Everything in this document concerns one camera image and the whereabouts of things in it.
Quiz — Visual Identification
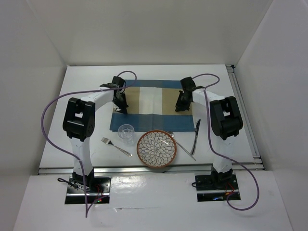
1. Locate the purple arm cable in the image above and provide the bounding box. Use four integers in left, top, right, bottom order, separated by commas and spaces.
40, 70, 138, 218
192, 73, 260, 211

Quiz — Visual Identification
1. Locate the aluminium rail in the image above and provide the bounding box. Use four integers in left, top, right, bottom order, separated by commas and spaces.
226, 64, 263, 164
37, 163, 265, 175

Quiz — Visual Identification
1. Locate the silver fork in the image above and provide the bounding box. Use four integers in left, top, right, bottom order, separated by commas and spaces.
101, 137, 133, 157

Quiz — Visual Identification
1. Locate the right side aluminium rail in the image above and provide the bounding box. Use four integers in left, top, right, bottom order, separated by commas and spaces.
226, 64, 263, 164

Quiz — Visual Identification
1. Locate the front aluminium rail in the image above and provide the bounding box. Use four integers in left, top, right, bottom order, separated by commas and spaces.
37, 163, 265, 175

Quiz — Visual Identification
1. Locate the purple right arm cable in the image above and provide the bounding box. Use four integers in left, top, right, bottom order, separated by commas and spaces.
192, 73, 260, 211

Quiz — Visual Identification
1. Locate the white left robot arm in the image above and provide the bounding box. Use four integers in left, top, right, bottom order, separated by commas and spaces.
63, 76, 128, 192

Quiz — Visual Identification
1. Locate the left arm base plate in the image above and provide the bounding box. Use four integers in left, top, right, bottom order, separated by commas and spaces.
57, 176, 111, 205

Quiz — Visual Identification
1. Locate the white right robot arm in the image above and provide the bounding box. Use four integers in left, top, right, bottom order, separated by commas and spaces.
175, 77, 243, 189

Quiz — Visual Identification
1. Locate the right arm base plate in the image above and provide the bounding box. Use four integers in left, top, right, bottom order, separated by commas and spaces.
191, 174, 241, 202

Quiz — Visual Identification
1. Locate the silver spoon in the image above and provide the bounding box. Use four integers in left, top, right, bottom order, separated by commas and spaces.
168, 131, 196, 161

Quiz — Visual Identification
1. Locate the blue beige checked placemat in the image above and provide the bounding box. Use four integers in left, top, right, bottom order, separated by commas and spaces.
109, 79, 194, 132

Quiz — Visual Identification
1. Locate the clear drinking glass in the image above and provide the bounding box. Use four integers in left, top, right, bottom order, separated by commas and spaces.
117, 124, 135, 146

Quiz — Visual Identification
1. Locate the silver table knife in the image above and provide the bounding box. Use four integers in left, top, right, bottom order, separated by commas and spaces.
190, 119, 201, 155

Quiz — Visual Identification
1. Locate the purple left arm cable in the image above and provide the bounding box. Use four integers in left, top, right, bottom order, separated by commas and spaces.
40, 70, 138, 218

